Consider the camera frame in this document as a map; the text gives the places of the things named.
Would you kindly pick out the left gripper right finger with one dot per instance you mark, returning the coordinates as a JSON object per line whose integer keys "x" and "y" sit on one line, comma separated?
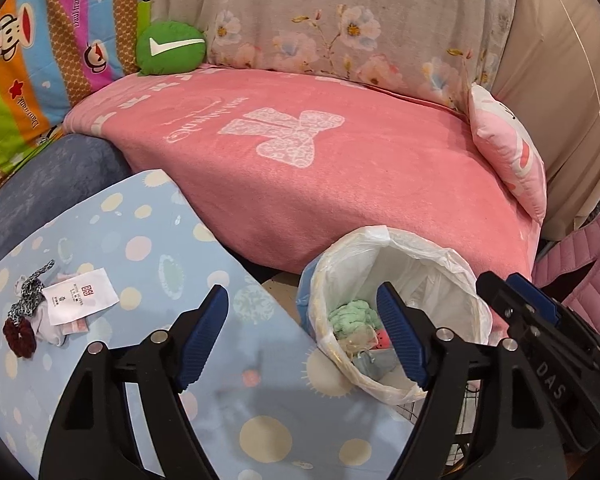
{"x": 484, "y": 415}

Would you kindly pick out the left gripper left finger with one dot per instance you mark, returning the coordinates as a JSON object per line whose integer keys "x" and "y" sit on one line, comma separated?
{"x": 121, "y": 415}

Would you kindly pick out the dark red scrunchie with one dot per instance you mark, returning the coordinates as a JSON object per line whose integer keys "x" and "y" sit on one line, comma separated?
{"x": 20, "y": 337}

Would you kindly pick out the grey plastic packet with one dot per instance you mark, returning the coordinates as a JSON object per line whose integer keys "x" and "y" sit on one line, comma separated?
{"x": 380, "y": 365}

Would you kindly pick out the black white patterned hairband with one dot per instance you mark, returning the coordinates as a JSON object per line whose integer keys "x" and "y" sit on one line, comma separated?
{"x": 30, "y": 295}

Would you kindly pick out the mint green chunky knit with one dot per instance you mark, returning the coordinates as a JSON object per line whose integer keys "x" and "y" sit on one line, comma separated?
{"x": 352, "y": 316}

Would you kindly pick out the pink white wrapper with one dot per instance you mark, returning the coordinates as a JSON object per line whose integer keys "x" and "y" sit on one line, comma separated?
{"x": 78, "y": 326}

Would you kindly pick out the grey white sock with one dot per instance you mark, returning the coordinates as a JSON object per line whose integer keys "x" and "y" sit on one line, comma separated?
{"x": 43, "y": 330}

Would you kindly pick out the watermelon coin pouch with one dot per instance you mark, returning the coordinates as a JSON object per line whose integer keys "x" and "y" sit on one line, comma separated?
{"x": 383, "y": 340}

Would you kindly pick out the beige stocking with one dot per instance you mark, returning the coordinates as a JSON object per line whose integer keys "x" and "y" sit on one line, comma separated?
{"x": 362, "y": 339}

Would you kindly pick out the pink quilted jacket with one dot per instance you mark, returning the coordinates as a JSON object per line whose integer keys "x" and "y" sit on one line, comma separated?
{"x": 570, "y": 272}

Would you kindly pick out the white paper tag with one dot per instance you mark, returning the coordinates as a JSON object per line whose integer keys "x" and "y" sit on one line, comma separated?
{"x": 78, "y": 297}

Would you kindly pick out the light blue planet tablecloth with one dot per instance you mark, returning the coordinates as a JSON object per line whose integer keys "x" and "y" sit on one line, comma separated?
{"x": 268, "y": 404}

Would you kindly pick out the small pink cushion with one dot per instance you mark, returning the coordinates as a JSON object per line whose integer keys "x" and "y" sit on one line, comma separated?
{"x": 507, "y": 146}

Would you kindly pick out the bin with white liner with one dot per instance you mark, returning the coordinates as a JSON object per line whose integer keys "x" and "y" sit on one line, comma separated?
{"x": 428, "y": 277}

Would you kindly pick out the blue grey velvet cushion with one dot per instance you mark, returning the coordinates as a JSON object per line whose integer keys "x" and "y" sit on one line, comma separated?
{"x": 70, "y": 170}

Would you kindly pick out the beige curtain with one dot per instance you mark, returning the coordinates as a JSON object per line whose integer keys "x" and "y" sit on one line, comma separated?
{"x": 549, "y": 77}

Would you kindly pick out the pink blanket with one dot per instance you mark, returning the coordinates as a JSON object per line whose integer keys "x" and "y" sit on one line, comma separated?
{"x": 280, "y": 166}

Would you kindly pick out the grey floral pillow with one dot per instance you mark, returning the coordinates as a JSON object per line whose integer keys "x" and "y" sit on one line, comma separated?
{"x": 434, "y": 50}

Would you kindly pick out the green round cushion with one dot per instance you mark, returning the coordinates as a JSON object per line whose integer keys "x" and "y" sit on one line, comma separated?
{"x": 167, "y": 48}

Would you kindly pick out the colourful monkey print pillow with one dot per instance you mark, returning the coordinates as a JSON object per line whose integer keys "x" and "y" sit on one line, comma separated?
{"x": 54, "y": 53}

